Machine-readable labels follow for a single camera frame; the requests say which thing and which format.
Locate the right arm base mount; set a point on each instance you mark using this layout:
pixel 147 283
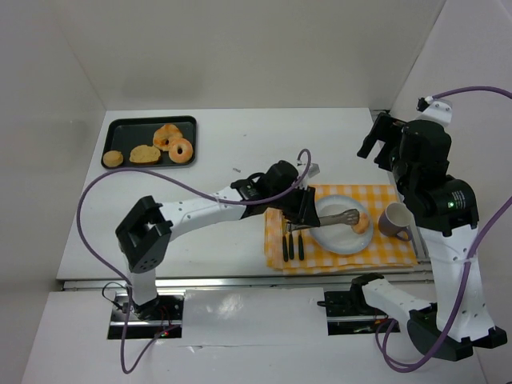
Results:
pixel 345 317

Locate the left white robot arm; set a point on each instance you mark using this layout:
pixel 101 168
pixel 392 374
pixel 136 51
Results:
pixel 144 234

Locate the large twisted donut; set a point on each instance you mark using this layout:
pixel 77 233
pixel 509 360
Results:
pixel 165 135

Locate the gold fork black handle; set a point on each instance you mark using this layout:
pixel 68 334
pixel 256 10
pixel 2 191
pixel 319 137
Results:
pixel 290 245

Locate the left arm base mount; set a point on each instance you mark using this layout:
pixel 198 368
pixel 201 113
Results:
pixel 164 317

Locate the yellow checkered cloth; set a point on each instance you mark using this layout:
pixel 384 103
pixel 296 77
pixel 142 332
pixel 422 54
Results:
pixel 382 252

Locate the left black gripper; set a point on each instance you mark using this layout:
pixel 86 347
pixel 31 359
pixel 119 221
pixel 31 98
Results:
pixel 303 206

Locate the small glazed donut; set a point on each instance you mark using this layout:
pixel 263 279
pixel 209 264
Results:
pixel 362 225

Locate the ring donut front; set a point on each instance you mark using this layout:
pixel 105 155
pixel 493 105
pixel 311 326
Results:
pixel 180 151

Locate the white ceramic plate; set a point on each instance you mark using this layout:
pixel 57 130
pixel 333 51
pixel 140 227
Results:
pixel 341 238

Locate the gold knife black handle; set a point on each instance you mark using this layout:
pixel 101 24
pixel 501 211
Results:
pixel 285 256

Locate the small round bun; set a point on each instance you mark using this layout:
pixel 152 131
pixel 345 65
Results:
pixel 112 159

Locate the gold spoon black handle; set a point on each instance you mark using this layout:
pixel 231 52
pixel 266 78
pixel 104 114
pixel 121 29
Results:
pixel 301 248

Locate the black baking tray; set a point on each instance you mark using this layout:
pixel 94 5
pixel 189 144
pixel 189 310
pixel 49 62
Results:
pixel 125 134

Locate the toasted bread slice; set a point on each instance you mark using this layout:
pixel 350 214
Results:
pixel 145 155

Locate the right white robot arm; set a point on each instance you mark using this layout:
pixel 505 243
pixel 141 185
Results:
pixel 446 215

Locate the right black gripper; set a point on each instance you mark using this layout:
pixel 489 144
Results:
pixel 381 136

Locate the aluminium rail front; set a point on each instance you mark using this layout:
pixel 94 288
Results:
pixel 421 273

